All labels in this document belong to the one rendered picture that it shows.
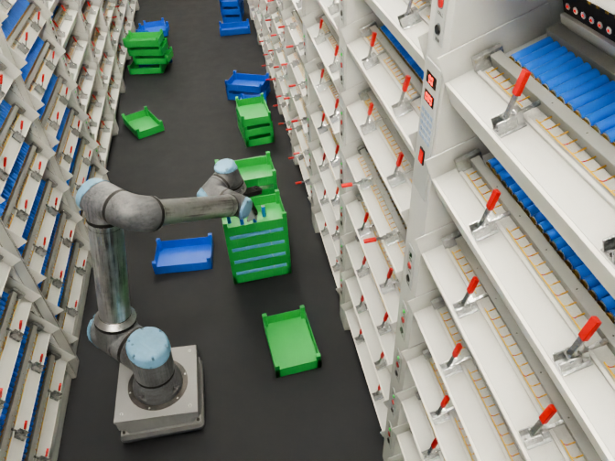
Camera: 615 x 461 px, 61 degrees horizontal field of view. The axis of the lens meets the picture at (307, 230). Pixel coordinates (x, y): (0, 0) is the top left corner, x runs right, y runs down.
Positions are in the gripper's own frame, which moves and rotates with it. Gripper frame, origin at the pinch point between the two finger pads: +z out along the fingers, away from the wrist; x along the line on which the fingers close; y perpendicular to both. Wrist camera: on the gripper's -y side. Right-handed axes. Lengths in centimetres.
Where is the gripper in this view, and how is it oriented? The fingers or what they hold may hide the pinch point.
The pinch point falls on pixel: (254, 216)
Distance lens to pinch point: 249.9
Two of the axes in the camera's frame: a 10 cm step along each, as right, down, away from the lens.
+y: -6.9, 6.5, -3.1
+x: 6.8, 4.6, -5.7
